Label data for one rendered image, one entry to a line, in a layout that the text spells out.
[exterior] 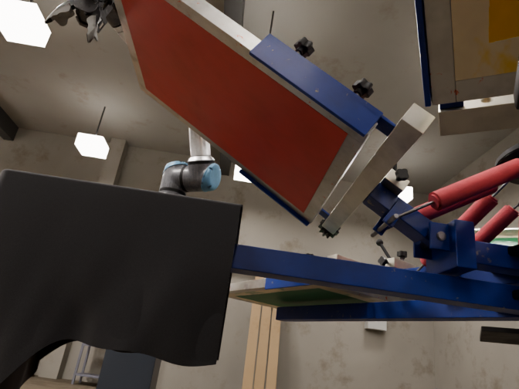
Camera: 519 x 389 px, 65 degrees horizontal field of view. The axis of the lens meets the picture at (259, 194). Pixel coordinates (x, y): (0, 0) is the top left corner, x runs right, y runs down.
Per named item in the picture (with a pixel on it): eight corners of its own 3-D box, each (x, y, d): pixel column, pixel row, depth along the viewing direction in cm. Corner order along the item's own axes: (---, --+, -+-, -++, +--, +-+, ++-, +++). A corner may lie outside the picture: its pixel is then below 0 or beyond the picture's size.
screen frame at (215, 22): (94, -63, 96) (106, -70, 98) (140, 89, 150) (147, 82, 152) (368, 135, 82) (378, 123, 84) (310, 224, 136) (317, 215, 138)
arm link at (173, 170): (168, 198, 187) (174, 171, 192) (194, 197, 182) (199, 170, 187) (153, 187, 177) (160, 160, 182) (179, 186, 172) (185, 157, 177)
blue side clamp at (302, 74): (249, 51, 86) (269, 32, 89) (247, 67, 91) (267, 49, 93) (364, 135, 81) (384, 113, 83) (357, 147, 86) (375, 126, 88)
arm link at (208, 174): (195, 191, 185) (186, 69, 182) (224, 190, 180) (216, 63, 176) (180, 194, 174) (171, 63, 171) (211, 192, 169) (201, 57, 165)
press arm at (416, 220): (368, 194, 107) (379, 181, 108) (361, 203, 112) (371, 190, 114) (425, 237, 103) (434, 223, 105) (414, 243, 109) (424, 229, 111)
